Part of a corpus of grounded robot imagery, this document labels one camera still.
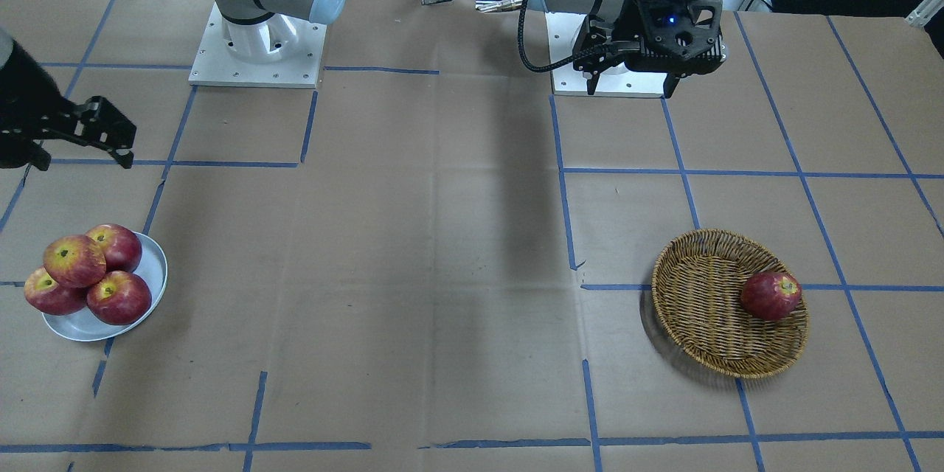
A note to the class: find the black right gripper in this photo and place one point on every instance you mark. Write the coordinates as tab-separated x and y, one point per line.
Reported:
23	99

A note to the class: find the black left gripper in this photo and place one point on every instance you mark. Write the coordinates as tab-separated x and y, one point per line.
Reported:
629	22

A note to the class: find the red yellow apple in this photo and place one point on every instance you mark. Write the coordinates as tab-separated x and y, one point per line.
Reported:
75	261

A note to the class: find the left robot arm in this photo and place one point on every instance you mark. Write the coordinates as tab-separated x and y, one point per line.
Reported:
606	10

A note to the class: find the red apple on plate back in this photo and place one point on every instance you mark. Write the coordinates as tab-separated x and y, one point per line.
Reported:
120	246

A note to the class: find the red apple on plate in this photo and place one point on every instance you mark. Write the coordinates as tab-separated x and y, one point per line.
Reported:
120	246
119	298
47	295

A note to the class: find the red apple on plate front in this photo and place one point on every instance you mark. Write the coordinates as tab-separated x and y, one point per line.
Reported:
119	298

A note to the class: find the light blue plate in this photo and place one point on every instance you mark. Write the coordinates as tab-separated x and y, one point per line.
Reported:
84	326

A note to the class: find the woven wicker basket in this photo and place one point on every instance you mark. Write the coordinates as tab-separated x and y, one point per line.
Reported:
696	283

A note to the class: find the red apple in basket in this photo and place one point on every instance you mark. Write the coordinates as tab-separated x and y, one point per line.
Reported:
771	295

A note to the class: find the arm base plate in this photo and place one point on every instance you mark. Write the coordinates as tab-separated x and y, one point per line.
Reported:
282	52
562	29

